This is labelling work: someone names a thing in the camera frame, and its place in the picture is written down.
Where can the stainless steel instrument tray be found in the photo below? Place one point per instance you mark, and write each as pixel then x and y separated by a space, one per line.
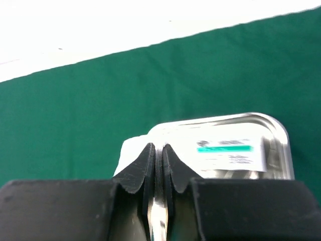
pixel 275 139

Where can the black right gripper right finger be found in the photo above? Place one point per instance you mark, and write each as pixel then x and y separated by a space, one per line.
pixel 176 176

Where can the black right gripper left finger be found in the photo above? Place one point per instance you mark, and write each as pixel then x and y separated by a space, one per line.
pixel 138 178

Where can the white gauze packet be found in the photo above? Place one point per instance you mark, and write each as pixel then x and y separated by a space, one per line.
pixel 230 153

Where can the white gauze pad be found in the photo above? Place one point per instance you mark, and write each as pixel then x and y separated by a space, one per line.
pixel 132 148

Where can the dark green surgical cloth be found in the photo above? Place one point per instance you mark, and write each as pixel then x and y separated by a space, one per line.
pixel 70 122

